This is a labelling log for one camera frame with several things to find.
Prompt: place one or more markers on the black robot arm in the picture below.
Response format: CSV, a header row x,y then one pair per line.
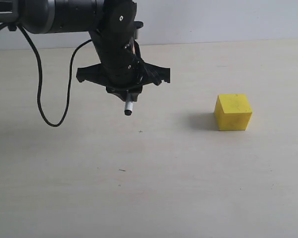
x,y
113,29

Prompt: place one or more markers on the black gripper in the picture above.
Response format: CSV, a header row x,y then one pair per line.
x,y
121,76

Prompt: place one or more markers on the black and white marker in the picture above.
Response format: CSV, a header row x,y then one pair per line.
x,y
128,104

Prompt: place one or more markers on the yellow cube block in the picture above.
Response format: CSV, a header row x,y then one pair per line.
x,y
233,112

